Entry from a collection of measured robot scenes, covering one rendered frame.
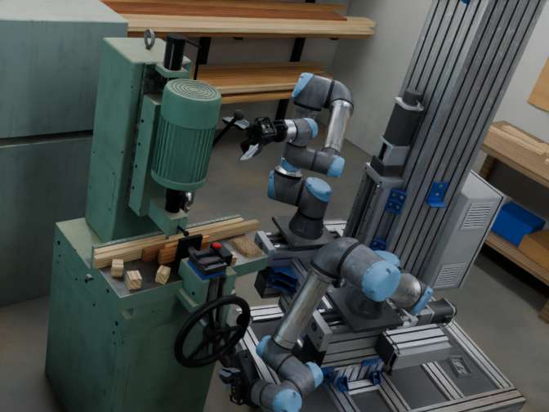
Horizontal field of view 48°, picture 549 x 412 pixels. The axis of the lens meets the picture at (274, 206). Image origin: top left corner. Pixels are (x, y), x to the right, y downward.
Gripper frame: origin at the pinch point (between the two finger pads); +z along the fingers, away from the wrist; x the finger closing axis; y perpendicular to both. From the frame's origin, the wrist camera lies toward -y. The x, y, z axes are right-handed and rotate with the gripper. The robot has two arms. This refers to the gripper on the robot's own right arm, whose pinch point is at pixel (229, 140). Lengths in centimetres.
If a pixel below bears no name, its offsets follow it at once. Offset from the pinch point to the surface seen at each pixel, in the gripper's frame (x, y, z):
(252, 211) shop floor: -33, -181, -142
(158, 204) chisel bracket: 6.3, -29.3, 15.4
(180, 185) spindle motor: 8.4, -10.1, 16.6
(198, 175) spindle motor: 7.2, -7.4, 11.1
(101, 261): 19, -39, 37
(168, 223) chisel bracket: 14.6, -26.4, 16.0
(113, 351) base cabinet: 44, -58, 35
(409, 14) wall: -146, -103, -313
